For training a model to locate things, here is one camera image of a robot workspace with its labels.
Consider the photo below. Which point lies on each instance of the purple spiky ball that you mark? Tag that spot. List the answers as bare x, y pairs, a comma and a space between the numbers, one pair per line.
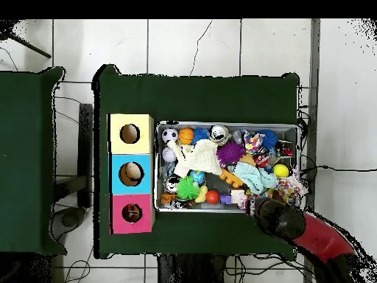
230, 153

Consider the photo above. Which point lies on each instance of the small red ball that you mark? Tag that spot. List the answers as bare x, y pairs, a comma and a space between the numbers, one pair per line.
212, 197

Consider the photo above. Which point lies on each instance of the orange striped tiger toy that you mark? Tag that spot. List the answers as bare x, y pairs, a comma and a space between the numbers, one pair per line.
131, 213

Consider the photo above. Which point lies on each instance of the clear mesh bin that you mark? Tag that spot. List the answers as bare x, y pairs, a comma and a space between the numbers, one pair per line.
158, 177

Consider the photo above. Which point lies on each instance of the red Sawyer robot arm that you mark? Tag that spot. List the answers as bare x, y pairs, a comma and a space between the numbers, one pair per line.
306, 230

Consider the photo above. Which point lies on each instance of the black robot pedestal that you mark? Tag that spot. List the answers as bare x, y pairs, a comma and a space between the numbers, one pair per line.
194, 271

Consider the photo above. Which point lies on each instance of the green cloth side table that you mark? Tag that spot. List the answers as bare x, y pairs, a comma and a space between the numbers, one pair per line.
29, 118

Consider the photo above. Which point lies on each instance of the small orange basketball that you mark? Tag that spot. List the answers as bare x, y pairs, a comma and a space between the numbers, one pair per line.
187, 136

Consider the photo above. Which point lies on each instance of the light teal knitted cloth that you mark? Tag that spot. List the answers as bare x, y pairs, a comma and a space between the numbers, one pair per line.
256, 178

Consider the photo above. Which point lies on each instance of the small soccer ball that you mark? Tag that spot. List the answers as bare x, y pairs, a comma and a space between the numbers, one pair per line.
170, 134

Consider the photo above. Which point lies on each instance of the black tripod leg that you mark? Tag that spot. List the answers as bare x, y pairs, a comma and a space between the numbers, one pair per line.
29, 46

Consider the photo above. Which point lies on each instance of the blue spiky ball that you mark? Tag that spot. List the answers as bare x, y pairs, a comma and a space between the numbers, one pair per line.
270, 138

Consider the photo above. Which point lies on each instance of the cream knitted cloth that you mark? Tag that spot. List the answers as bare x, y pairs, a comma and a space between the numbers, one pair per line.
197, 158

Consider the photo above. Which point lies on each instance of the yellow ball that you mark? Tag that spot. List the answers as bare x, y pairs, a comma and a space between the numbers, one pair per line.
281, 170

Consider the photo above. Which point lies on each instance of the colourful patterned cloth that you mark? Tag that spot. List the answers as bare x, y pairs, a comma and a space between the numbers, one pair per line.
288, 190

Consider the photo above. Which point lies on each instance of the wooden box with three holes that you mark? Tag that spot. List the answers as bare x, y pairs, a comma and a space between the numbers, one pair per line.
115, 177

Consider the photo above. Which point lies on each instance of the plain wooden cube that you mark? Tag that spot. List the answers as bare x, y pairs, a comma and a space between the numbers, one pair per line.
238, 196

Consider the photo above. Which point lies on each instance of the green fuzzy toy with eyes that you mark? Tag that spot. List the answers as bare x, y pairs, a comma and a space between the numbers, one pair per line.
187, 188

